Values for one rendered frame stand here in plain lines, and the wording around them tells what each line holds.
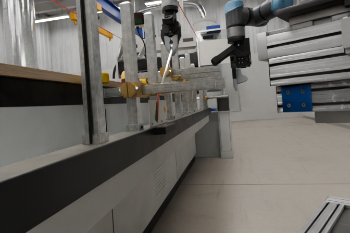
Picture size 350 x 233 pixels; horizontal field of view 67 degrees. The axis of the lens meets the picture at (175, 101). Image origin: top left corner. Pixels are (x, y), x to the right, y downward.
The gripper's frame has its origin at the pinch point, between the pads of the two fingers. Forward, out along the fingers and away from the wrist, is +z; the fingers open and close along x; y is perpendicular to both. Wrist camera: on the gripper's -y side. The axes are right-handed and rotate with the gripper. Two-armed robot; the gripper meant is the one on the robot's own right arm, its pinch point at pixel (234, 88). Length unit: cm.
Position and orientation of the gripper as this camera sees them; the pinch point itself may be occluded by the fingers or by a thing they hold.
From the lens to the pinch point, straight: 112.1
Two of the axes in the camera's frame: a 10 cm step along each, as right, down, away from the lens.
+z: 0.7, 10.0, -0.1
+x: 2.1, 0.0, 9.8
